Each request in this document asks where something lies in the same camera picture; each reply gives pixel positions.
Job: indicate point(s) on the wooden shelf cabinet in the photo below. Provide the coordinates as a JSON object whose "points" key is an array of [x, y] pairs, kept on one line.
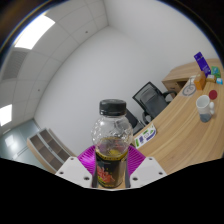
{"points": [[50, 150]]}

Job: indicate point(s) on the small pale box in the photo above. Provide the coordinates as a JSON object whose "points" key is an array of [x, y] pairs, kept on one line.
{"points": [[210, 78]]}

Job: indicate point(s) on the wooden side desk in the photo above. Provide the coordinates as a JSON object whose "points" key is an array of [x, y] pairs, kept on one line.
{"points": [[181, 75]]}

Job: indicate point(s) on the round grey disc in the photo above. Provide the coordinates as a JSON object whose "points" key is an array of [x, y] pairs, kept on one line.
{"points": [[188, 90]]}

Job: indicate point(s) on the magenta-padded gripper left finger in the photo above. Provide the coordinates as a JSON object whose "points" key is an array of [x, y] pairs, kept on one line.
{"points": [[73, 170]]}

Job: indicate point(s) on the white and green pamphlet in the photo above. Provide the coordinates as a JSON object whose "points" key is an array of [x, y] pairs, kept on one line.
{"points": [[145, 136]]}

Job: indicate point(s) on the clear bottle with black cap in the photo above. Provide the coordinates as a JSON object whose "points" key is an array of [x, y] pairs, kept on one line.
{"points": [[111, 133]]}

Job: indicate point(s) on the grey mesh office chair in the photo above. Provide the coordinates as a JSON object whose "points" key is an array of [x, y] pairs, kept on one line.
{"points": [[153, 100]]}

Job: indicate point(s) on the white mug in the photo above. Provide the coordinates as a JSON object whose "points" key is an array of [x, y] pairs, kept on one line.
{"points": [[204, 106]]}

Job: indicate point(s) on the green flat box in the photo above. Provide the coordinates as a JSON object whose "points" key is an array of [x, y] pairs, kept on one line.
{"points": [[215, 71]]}

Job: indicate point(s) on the small blue box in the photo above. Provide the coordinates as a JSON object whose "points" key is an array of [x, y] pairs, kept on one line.
{"points": [[219, 81]]}

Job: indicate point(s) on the flat round red coaster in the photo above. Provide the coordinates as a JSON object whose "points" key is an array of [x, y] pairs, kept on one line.
{"points": [[213, 94]]}

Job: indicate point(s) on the ceiling air vent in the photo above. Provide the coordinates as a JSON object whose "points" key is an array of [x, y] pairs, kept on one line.
{"points": [[14, 65]]}

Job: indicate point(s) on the ceiling light panel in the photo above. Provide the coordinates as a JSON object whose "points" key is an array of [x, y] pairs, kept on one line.
{"points": [[5, 115], [33, 31]]}

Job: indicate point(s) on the black chair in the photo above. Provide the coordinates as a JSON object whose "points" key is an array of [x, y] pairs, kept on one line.
{"points": [[133, 121]]}

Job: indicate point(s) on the purple sign card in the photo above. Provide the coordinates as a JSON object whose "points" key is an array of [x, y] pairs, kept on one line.
{"points": [[202, 64]]}

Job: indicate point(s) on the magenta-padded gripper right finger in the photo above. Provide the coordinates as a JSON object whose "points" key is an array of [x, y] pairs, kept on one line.
{"points": [[148, 170]]}

